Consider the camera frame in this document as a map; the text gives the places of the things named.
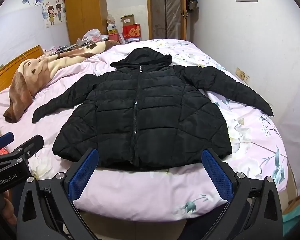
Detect black hooded puffer jacket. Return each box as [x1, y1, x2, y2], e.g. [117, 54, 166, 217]
[32, 48, 273, 171]

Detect person's left hand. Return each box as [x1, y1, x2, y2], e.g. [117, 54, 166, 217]
[2, 191, 17, 226]

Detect pink floral duvet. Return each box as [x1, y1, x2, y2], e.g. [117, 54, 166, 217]
[0, 40, 288, 222]

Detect wooden headboard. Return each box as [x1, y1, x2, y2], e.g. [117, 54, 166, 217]
[0, 45, 43, 92]

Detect brown dog print blanket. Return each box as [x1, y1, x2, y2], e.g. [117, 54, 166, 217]
[4, 40, 119, 123]

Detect teal box on floor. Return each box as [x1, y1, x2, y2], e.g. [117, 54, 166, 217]
[282, 197, 300, 239]

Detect white plastic bag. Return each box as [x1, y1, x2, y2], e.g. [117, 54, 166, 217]
[82, 29, 102, 42]

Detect pink storage bin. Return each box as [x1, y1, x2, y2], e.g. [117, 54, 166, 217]
[109, 33, 119, 42]

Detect wooden wardrobe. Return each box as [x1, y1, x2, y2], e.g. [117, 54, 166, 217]
[64, 0, 108, 44]

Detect red gift box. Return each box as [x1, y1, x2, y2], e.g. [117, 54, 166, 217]
[122, 24, 141, 39]

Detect brown cardboard box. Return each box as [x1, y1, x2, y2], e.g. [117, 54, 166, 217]
[121, 15, 135, 27]

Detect wall power sockets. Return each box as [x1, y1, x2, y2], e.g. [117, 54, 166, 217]
[236, 68, 250, 84]

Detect cartoon couple wall sticker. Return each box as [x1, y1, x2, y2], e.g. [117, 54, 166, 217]
[22, 0, 66, 28]

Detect wooden door with frame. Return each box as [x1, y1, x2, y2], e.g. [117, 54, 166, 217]
[147, 0, 187, 40]

